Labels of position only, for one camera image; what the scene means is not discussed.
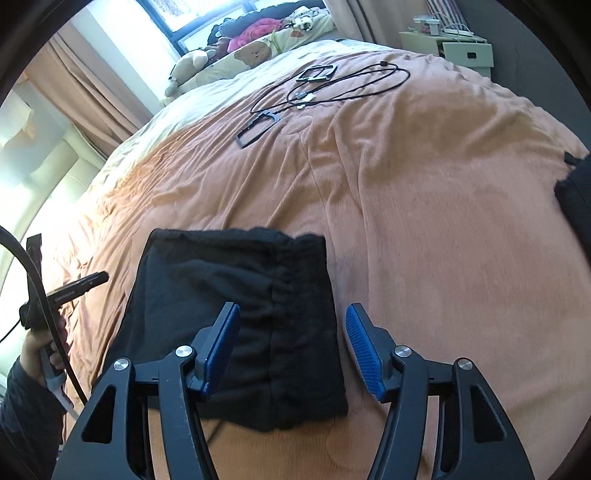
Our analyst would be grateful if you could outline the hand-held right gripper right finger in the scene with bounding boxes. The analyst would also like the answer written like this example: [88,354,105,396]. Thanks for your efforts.
[345,302,536,480]

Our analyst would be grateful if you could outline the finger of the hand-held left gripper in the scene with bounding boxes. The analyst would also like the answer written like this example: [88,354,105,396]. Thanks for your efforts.
[50,271,110,306]
[26,234,43,301]

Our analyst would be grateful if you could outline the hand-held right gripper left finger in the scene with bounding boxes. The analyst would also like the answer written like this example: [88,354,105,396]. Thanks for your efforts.
[51,302,242,480]

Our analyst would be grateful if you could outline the black pants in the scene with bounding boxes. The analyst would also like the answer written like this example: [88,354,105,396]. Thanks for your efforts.
[95,227,349,432]

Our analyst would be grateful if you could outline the person's left forearm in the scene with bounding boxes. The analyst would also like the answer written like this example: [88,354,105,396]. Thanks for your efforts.
[0,357,70,480]

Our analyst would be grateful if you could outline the person's left hand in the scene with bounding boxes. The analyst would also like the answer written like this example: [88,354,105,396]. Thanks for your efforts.
[17,330,70,393]

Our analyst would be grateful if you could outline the white padded headboard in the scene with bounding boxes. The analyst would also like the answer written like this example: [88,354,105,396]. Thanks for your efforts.
[0,85,108,352]

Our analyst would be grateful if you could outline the bed with pink blanket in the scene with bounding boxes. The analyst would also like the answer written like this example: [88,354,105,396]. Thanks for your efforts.
[37,39,591,480]

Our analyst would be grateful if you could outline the beige plush bear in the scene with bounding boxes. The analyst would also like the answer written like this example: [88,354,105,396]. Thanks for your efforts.
[164,46,218,97]

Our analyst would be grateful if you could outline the dark cloth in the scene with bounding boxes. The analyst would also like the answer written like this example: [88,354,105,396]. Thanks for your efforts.
[554,151,591,241]

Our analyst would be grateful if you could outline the beige teddy bear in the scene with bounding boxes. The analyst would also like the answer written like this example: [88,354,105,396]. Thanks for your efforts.
[175,28,338,95]

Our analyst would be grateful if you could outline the cream nightstand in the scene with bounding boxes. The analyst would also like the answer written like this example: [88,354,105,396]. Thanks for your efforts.
[399,28,494,79]

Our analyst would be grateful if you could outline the black and pink plush toy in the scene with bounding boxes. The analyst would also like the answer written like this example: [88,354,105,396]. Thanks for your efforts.
[208,4,324,47]

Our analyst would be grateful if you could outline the spotted white plush toy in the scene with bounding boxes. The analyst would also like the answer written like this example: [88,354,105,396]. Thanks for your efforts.
[281,8,334,34]

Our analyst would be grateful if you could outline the black rectangular frame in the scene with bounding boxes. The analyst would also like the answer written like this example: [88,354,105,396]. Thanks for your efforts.
[236,112,281,149]
[295,65,337,85]

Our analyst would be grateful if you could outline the white wire rack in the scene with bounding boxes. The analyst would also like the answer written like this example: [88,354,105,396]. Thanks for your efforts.
[425,0,468,28]

